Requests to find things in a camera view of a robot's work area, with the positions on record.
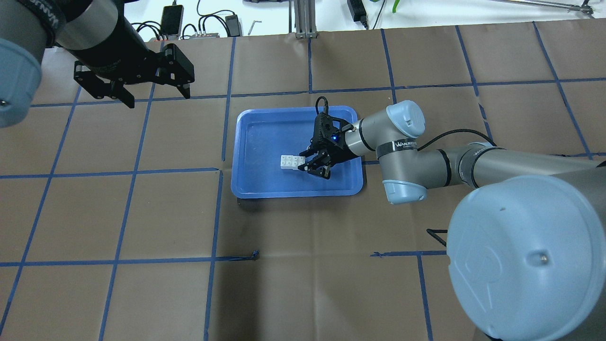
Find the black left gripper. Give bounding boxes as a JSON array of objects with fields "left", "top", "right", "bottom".
[{"left": 73, "top": 43, "right": 196, "bottom": 109}]

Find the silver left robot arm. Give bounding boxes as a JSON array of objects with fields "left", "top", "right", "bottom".
[{"left": 0, "top": 0, "right": 195, "bottom": 127}]

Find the black power adapter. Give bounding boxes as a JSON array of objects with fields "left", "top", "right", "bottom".
[{"left": 224, "top": 14, "right": 242, "bottom": 37}]

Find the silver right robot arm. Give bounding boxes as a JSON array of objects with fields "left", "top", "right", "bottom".
[{"left": 299, "top": 97, "right": 606, "bottom": 341}]

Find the aluminium frame post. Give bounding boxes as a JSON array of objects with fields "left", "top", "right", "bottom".
[{"left": 289, "top": 0, "right": 318, "bottom": 39}]

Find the white toy building block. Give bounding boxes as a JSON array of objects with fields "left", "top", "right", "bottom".
[{"left": 280, "top": 155, "right": 306, "bottom": 170}]

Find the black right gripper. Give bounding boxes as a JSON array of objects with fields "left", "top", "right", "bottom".
[{"left": 298, "top": 133, "right": 351, "bottom": 179}]

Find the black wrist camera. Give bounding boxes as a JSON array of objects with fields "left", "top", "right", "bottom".
[{"left": 312, "top": 112, "right": 341, "bottom": 144}]

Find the blue plastic tray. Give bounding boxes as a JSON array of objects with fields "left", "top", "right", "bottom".
[{"left": 230, "top": 107, "right": 364, "bottom": 199}]

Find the black smartphone on desk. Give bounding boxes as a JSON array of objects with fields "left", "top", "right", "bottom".
[{"left": 160, "top": 4, "right": 184, "bottom": 40}]

